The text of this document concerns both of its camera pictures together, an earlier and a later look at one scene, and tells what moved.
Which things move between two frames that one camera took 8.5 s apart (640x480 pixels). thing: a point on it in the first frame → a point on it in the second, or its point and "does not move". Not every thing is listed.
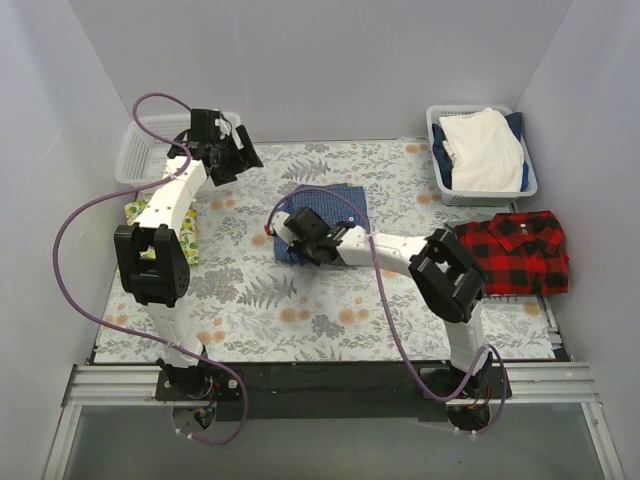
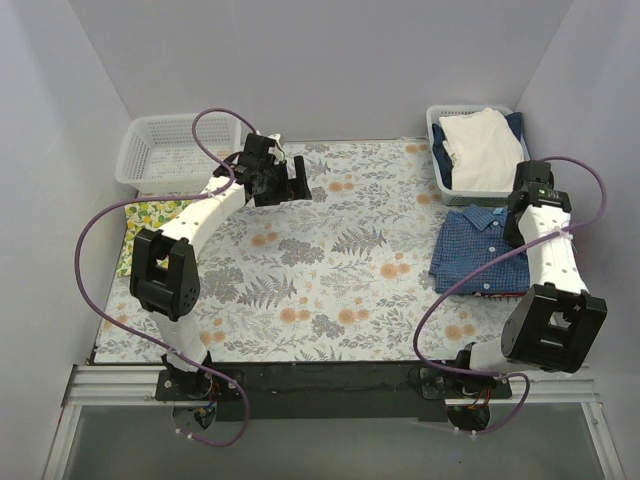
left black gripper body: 232,161 → 282,181
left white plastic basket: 142,158 does not move
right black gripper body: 302,245 → 513,230
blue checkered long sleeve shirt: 339,201 → 465,240
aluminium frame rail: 114,385 does not move
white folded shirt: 486,153 does not move
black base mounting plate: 331,391 does not move
